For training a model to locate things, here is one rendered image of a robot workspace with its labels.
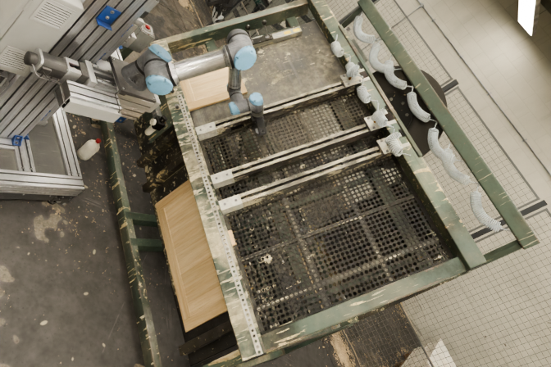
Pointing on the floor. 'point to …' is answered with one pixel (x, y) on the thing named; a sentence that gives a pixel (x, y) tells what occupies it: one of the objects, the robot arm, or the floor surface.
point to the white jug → (88, 149)
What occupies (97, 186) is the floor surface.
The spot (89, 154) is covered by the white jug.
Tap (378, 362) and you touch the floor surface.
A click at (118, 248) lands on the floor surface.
